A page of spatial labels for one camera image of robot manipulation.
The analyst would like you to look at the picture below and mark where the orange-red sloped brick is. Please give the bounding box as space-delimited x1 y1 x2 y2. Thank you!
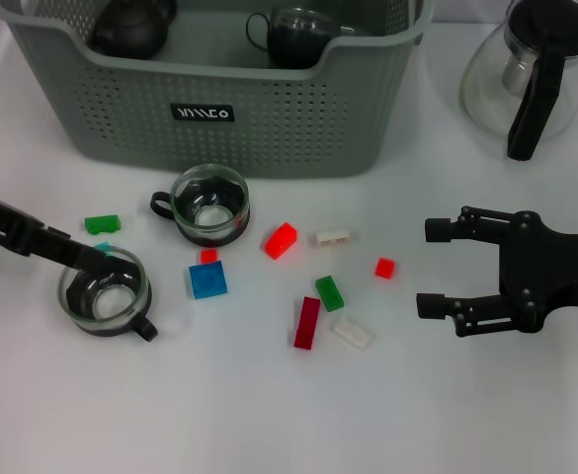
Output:
262 221 299 260

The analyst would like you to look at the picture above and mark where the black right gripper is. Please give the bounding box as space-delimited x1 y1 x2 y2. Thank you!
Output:
415 204 578 339

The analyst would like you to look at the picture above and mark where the grey perforated storage bin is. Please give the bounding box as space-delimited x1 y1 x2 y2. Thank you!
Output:
0 0 438 180

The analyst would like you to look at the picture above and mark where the white flat studded plate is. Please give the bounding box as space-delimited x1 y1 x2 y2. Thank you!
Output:
330 317 374 351

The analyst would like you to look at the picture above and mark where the dark red long brick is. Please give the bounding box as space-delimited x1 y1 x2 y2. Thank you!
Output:
292 295 322 351

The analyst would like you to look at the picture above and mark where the black teapot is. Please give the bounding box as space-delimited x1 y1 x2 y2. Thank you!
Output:
89 0 177 59

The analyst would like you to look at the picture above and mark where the glass pitcher with black handle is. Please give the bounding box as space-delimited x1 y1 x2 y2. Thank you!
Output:
458 0 578 162

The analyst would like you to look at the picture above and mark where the green studded brick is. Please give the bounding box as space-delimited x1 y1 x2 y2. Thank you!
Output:
315 275 346 313

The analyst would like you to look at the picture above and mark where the blue square brick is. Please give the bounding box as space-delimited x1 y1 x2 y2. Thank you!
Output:
188 261 231 300

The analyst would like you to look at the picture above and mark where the white hollow brick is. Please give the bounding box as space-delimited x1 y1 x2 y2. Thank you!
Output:
310 229 353 251

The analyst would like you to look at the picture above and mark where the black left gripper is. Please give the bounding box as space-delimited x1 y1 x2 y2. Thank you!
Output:
0 191 139 283

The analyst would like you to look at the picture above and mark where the green sloped brick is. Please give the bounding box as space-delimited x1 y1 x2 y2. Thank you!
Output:
83 213 123 236

